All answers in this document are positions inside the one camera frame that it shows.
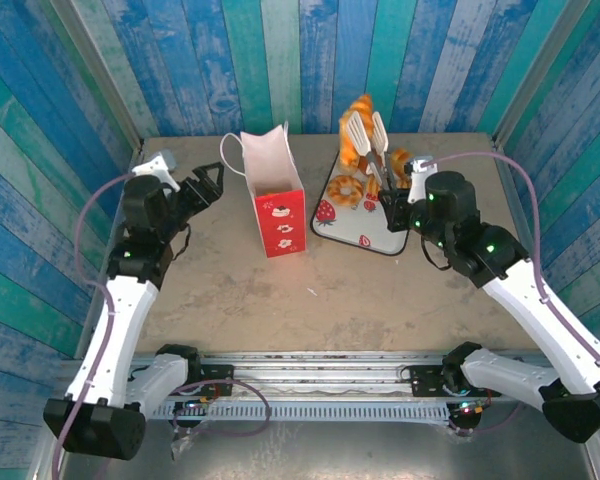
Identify orange chunky fake bread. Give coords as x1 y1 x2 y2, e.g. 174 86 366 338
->
390 148 415 190

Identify golden fake donut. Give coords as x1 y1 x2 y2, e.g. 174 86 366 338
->
327 174 365 207

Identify small scored fake bread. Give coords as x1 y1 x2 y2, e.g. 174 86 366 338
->
339 142 364 174

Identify white spatula tongs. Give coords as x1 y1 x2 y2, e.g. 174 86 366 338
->
346 110 399 194

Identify red white paper bag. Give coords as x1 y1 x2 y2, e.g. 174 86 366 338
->
219 122 308 259

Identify golden fake croissant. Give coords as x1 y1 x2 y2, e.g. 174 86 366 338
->
338 93 377 151

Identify white strawberry print tray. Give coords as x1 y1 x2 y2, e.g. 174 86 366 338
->
309 149 411 257

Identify small circuit board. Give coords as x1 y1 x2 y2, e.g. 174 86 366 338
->
173 397 216 412
454 399 491 416

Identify clear plastic wrap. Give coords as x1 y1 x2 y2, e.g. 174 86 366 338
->
169 419 206 461

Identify grey metal sheet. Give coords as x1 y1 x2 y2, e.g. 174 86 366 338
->
54 414 600 480

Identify thin black left gripper wire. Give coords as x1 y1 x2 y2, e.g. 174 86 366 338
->
172 224 191 261

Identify thin black gripper wire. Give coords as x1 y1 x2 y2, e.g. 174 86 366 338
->
172 224 191 261
422 232 454 271

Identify thin black right gripper wire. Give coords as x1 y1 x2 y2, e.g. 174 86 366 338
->
422 232 454 271

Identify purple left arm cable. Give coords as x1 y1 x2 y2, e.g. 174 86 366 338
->
51 172 272 480

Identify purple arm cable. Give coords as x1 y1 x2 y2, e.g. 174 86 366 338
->
427 150 600 436
51 172 272 480

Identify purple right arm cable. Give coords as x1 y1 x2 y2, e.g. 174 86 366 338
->
427 150 600 436

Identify aluminium corner post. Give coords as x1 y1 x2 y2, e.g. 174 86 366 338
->
48 0 146 154
493 0 595 146

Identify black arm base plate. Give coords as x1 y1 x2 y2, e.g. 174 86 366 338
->
189 363 235 397
409 363 502 399

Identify aluminium mounting rail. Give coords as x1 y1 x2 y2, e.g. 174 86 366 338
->
129 349 591 401

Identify white slotted cable duct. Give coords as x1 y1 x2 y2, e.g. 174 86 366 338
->
149 399 451 424

